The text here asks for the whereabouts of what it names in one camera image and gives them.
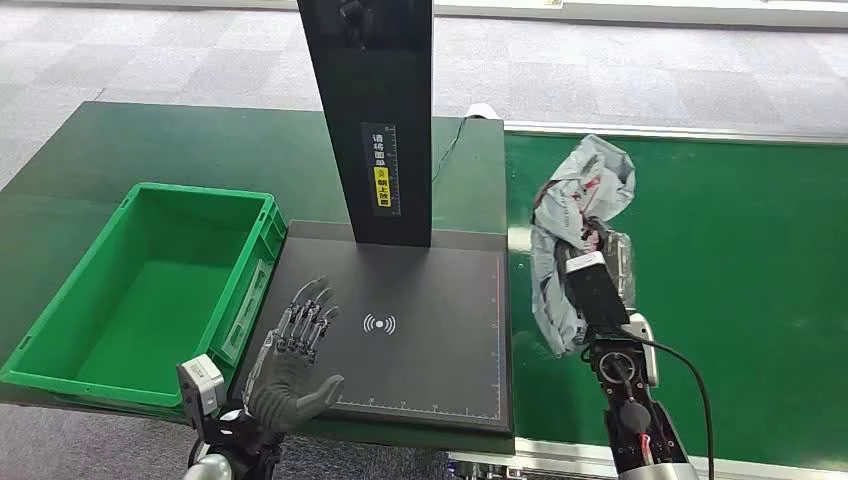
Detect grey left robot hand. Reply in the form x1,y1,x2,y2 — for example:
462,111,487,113
243,276,346,435

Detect green plastic basket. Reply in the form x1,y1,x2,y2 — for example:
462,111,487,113
0,182,287,419

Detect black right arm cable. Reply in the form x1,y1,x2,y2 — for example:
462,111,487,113
619,327,717,480

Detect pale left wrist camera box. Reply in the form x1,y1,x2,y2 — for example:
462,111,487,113
176,354,227,425

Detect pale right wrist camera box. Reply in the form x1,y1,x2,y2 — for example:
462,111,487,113
564,251,632,336

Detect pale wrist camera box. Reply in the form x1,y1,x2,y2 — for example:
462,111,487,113
564,251,632,336
176,354,227,425

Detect grey plastic package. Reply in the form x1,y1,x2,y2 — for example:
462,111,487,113
528,134,637,359

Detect thin black table cable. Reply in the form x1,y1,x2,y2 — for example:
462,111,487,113
431,117,468,184

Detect yellow and black label sticker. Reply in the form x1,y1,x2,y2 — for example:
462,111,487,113
360,122,402,218

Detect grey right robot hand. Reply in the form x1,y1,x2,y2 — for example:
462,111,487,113
553,221,637,311

